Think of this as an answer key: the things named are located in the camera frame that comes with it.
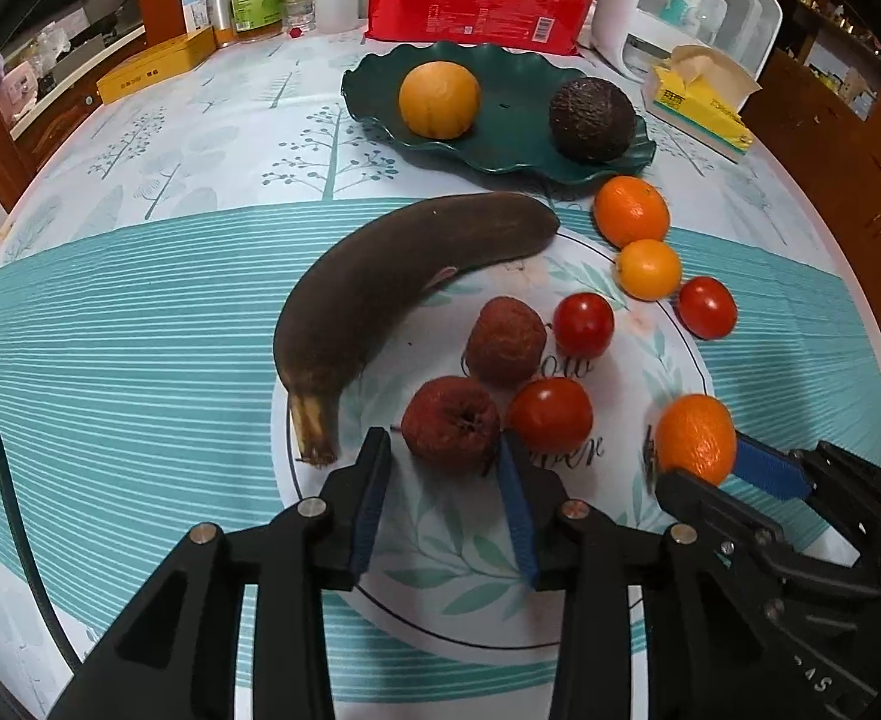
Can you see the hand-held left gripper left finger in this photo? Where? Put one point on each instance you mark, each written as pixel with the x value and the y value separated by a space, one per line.
pixel 369 510

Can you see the wrinkled dark red fruit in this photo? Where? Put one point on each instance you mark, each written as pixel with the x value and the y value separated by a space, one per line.
pixel 448 424

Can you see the yellow tissue box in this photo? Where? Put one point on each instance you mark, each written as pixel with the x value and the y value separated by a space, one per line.
pixel 699 105

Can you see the overripe brown banana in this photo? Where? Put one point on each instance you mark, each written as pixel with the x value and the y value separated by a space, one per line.
pixel 380 277

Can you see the small yellow-orange citrus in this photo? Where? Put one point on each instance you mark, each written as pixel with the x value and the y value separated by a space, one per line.
pixel 648 270

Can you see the white storage box clear door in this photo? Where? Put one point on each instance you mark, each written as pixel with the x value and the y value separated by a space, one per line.
pixel 717 7

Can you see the yellow tin box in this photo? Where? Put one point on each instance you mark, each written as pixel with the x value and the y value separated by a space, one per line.
pixel 151 67

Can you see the reddish-brown lychee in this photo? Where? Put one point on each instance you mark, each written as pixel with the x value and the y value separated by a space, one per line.
pixel 505 341

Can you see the dark avocado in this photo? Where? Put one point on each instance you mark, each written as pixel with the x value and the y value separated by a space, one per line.
pixel 591 120

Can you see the round floral white placemat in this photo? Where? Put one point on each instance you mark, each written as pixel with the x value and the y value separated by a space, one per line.
pixel 448 540

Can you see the wooden cabinet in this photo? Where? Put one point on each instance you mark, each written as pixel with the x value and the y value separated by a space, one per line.
pixel 845 165

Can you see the orange tangerine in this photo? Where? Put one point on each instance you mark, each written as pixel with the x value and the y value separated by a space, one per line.
pixel 631 210
pixel 695 436

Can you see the large yellow-orange orange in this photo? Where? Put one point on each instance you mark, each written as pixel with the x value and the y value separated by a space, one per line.
pixel 439 100

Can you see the dark green wavy plate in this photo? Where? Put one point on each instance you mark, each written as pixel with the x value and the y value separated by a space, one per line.
pixel 515 112

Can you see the silver metal can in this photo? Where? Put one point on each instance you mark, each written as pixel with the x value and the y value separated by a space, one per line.
pixel 221 15

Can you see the red cherry tomato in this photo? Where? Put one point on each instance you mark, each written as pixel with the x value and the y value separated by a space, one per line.
pixel 584 325
pixel 708 307
pixel 550 416

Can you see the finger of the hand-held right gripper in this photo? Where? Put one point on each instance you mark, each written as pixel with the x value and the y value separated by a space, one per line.
pixel 710 514
pixel 766 469

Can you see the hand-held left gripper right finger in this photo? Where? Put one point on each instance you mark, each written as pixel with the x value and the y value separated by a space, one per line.
pixel 517 510

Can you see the small glass jar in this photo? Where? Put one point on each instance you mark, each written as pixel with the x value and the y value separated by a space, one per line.
pixel 299 15

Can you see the white and blue carton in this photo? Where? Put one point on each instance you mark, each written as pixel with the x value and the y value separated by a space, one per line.
pixel 196 4

